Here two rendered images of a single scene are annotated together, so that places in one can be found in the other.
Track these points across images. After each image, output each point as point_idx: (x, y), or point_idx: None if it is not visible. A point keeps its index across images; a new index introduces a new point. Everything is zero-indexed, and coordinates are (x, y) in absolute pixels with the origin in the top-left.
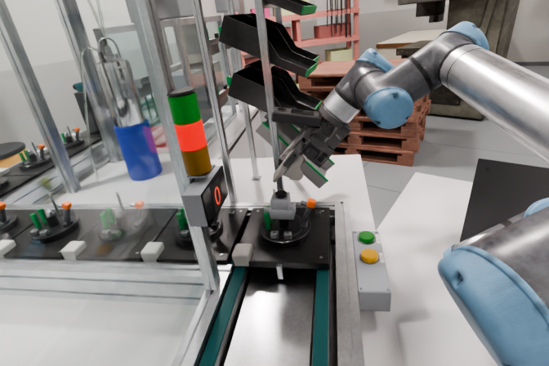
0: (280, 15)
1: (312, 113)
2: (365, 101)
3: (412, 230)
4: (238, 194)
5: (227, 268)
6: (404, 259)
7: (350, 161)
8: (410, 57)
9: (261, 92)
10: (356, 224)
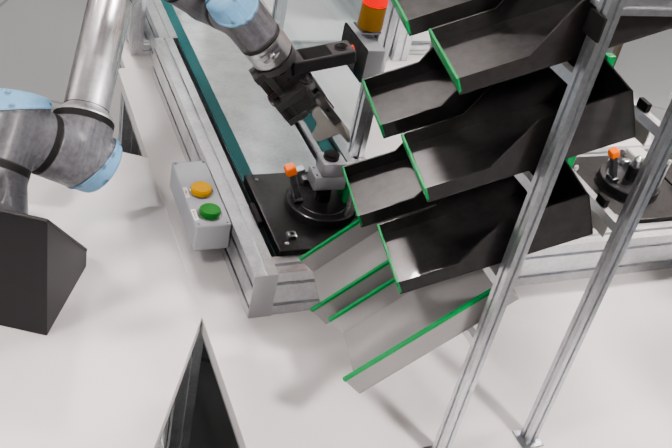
0: (560, 105)
1: (301, 53)
2: None
3: (140, 325)
4: (512, 376)
5: None
6: (152, 273)
7: None
8: None
9: (445, 119)
10: (237, 326)
